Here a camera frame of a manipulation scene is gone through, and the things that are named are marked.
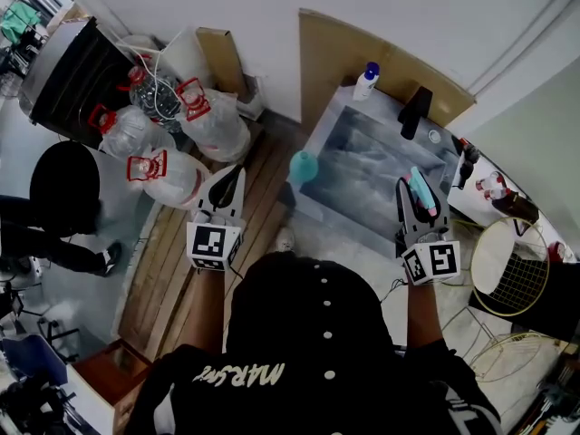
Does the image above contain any black faucet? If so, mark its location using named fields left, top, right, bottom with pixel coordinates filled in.
left=397, top=86, right=434, bottom=140

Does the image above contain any white raised ledge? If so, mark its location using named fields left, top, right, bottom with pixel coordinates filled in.
left=446, top=151, right=580, bottom=266

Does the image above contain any white cable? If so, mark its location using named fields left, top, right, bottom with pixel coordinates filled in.
left=115, top=29, right=182, bottom=121

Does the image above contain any white board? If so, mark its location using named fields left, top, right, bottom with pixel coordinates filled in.
left=63, top=362, right=117, bottom=435

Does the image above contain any wooden plank platform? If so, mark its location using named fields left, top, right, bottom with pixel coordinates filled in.
left=117, top=120, right=314, bottom=362

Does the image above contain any dark brown bag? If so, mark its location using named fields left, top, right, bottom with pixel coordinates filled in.
left=491, top=191, right=541, bottom=227

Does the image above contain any transparent empty jug red handle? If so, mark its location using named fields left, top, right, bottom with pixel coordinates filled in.
left=116, top=64, right=182, bottom=134

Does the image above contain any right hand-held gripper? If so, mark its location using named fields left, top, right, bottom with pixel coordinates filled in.
left=396, top=177, right=461, bottom=286

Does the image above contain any red white small jar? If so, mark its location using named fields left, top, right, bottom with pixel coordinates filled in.
left=546, top=240, right=568, bottom=263

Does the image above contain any brown wooden side table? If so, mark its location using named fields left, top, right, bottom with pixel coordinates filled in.
left=72, top=337, right=154, bottom=435

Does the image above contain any yellow wire chair black seat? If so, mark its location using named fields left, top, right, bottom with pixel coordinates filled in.
left=441, top=305, right=563, bottom=384

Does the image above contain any black equipment pile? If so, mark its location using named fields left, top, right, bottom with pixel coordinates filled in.
left=0, top=373, right=81, bottom=435

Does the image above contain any grey marbled sink cabinet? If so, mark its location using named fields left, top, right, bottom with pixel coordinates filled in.
left=285, top=83, right=463, bottom=262

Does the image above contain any person's left white shoe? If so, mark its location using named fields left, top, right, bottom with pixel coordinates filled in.
left=275, top=227, right=296, bottom=254

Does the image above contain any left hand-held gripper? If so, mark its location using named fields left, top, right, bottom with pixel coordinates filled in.
left=186, top=165, right=247, bottom=271

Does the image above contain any teal pink spray head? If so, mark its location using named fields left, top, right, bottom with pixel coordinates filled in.
left=405, top=166, right=439, bottom=218

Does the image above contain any person's black buttoned shirt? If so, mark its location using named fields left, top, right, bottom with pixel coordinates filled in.
left=124, top=251, right=504, bottom=435

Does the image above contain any teal spray bottle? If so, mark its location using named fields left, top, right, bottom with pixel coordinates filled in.
left=288, top=150, right=320, bottom=186

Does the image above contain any black handheld tool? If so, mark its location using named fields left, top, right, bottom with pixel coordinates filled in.
left=457, top=142, right=481, bottom=189

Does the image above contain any white blue pump soap bottle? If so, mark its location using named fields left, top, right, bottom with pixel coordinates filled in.
left=352, top=61, right=381, bottom=102

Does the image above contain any blue office chair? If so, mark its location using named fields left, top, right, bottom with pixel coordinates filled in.
left=0, top=333, right=69, bottom=387

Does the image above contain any black steel cabinet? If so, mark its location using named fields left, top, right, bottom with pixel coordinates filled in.
left=20, top=15, right=137, bottom=149

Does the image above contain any person's right forearm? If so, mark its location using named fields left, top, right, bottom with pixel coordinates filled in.
left=406, top=281, right=444, bottom=351

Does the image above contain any black glass cabinet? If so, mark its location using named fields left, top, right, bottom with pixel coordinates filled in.
left=469, top=260, right=580, bottom=343

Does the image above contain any person's left forearm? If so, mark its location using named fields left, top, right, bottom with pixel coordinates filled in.
left=179, top=267, right=227, bottom=357

